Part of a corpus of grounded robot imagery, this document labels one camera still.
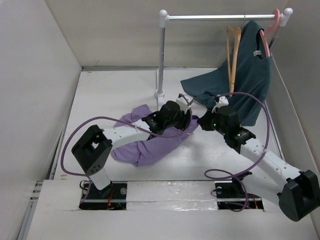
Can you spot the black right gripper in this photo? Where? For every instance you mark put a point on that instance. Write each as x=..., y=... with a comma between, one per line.
x=204, y=120

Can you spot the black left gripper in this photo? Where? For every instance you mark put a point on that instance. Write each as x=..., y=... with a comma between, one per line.
x=184, y=119

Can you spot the purple t shirt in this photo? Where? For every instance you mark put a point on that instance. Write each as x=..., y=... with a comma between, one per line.
x=148, y=152

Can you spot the wooden clothes hanger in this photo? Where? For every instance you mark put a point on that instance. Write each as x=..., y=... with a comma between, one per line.
x=232, y=61

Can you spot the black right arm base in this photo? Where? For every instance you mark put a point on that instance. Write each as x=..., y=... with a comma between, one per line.
x=230, y=195

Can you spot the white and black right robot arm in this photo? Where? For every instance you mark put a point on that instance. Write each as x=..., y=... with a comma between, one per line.
x=296, y=192

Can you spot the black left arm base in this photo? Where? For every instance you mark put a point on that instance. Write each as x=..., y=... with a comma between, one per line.
x=113, y=198

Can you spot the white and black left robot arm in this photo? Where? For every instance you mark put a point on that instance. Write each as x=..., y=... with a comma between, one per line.
x=93, y=148

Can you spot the dark teal t shirt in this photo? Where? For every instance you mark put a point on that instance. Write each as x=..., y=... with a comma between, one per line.
x=252, y=78

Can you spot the white and silver clothes rack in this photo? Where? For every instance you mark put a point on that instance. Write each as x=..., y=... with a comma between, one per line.
x=269, y=37

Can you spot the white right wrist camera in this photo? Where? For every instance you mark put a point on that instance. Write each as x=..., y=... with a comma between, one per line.
x=220, y=101

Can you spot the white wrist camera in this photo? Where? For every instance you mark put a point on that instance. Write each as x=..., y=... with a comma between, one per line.
x=184, y=102
x=220, y=101

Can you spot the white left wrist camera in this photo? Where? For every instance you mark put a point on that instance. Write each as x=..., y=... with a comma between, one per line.
x=184, y=102

